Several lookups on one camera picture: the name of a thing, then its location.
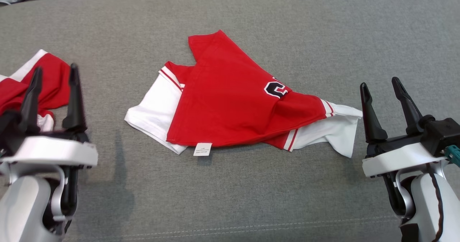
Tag red shorts with white trim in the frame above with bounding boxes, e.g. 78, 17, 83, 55
0, 49, 71, 132

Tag right teal cable connector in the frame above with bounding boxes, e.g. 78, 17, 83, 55
444, 145, 460, 164

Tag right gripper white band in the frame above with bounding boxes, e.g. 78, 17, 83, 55
360, 77, 450, 217

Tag red and white t-shirt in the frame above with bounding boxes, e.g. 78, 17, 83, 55
124, 30, 363, 158

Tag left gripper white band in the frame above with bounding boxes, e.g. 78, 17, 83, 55
0, 63, 98, 217

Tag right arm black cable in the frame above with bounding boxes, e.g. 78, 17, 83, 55
427, 173, 445, 242

